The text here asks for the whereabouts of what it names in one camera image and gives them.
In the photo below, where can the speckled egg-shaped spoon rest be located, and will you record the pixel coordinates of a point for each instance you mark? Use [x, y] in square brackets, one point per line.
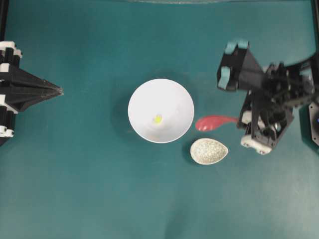
[207, 151]

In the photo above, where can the black frame rail left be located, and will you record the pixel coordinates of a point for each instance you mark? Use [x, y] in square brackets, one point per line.
[3, 17]

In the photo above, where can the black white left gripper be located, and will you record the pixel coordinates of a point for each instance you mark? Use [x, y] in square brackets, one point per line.
[13, 103]

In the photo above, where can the yellow hexagonal prism block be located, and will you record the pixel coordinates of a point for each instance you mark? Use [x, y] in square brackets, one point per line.
[158, 119]

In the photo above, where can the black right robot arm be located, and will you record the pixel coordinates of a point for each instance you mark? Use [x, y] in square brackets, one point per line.
[272, 94]

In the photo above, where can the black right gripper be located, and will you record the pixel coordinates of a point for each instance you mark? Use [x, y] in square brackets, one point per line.
[261, 117]

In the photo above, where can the green table mat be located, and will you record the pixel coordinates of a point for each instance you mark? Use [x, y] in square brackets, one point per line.
[76, 169]

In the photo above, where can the white round bowl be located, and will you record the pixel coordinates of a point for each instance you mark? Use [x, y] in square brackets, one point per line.
[162, 97]

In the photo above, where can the black frame rail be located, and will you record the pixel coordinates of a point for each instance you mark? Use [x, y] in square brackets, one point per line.
[3, 17]
[315, 13]

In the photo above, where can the black frame rail right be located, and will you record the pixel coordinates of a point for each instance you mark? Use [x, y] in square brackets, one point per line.
[315, 13]

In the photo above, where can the red plastic spoon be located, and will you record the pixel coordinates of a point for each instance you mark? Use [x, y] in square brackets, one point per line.
[212, 122]

